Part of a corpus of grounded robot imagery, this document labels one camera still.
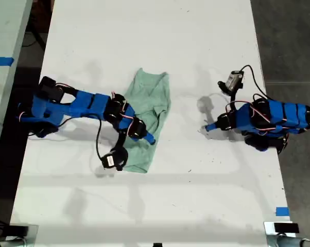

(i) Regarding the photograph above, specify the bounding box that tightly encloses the pale green T-shirt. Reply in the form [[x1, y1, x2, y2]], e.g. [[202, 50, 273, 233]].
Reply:
[[117, 68, 171, 174]]

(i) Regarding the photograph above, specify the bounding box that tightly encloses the small black box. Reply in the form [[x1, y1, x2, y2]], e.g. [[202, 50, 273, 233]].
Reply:
[[274, 223, 300, 234], [9, 225, 29, 236]]

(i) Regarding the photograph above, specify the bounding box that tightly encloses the grey metal pipe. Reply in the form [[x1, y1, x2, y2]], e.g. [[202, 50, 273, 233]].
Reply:
[[0, 238, 27, 247], [276, 235, 310, 247]]

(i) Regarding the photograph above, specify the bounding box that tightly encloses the pale side table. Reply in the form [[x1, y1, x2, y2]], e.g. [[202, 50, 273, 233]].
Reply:
[[0, 0, 33, 165]]

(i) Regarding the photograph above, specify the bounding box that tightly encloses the black camera stalk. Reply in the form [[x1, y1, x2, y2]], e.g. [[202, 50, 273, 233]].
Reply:
[[218, 80, 239, 105], [114, 130, 129, 172]]

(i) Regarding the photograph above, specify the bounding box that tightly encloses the black camera box white label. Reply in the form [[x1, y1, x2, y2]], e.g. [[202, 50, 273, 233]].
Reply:
[[100, 153, 116, 170]]

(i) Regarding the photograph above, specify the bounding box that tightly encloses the black camera cable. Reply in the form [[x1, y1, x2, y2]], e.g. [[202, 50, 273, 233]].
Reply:
[[239, 64, 270, 101], [95, 119, 107, 163]]

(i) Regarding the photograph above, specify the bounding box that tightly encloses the grey black camera box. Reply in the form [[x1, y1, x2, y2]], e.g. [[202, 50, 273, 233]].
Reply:
[[226, 69, 245, 91]]

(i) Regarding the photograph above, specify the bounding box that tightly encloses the white metal bracket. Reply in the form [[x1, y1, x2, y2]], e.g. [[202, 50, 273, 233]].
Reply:
[[263, 221, 300, 247]]

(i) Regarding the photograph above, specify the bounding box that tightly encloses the black floor cable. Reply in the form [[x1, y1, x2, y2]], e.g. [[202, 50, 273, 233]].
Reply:
[[22, 24, 46, 51]]

